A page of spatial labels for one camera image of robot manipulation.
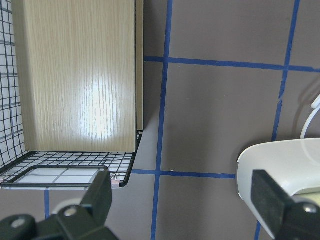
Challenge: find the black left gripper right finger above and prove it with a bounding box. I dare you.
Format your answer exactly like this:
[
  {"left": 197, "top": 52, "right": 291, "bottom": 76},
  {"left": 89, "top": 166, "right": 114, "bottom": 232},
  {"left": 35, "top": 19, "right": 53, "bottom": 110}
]
[{"left": 251, "top": 170, "right": 320, "bottom": 240}]

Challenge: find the wire basket with wooden shelf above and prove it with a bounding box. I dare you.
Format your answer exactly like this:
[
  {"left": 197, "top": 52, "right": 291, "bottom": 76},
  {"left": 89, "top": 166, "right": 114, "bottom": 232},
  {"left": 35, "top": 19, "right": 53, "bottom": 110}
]
[{"left": 0, "top": 0, "right": 144, "bottom": 190}]

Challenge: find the white toaster power cable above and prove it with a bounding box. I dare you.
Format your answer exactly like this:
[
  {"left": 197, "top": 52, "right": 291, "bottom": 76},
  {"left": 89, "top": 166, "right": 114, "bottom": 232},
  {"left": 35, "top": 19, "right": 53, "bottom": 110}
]
[{"left": 299, "top": 94, "right": 320, "bottom": 140}]

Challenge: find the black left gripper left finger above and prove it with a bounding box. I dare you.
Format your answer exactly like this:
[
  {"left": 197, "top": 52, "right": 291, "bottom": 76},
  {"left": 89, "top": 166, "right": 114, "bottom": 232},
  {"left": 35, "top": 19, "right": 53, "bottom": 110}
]
[{"left": 55, "top": 171, "right": 113, "bottom": 240}]

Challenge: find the white two-slot toaster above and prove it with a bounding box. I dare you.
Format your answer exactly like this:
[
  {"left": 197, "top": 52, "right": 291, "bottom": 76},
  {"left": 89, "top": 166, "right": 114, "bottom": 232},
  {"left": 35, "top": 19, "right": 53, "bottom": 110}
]
[{"left": 236, "top": 138, "right": 320, "bottom": 239}]

